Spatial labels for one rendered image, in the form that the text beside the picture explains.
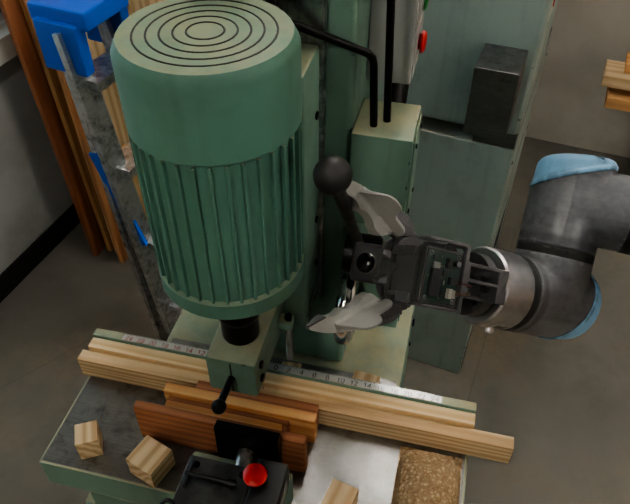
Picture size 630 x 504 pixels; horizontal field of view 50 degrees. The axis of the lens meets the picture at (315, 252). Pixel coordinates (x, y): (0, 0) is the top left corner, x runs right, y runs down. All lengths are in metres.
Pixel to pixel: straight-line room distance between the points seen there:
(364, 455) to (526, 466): 1.15
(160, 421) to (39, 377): 1.39
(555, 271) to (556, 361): 1.57
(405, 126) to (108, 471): 0.63
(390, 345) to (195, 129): 0.75
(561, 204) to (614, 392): 1.58
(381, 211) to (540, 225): 0.22
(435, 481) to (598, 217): 0.41
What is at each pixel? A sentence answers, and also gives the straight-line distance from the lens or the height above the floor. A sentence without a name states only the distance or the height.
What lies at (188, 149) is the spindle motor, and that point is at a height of 1.43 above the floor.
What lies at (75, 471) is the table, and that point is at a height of 0.90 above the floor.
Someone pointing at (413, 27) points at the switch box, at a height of 1.40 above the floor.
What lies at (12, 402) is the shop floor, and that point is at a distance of 2.34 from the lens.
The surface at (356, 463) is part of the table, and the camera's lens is 1.01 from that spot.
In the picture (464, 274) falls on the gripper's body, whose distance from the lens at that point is 0.69.
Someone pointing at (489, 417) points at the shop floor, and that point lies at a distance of 2.18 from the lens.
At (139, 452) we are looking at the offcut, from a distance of 1.00.
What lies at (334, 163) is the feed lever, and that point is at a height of 1.44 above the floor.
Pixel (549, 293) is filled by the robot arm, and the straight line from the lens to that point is 0.80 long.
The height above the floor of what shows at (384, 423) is 0.94.
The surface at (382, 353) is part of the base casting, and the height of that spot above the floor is 0.80.
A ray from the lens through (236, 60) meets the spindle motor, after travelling 0.60.
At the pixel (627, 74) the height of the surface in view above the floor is 0.61.
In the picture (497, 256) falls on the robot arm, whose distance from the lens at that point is 0.76.
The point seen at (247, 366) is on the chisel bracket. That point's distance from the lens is 0.90.
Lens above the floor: 1.78
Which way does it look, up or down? 44 degrees down
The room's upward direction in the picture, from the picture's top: straight up
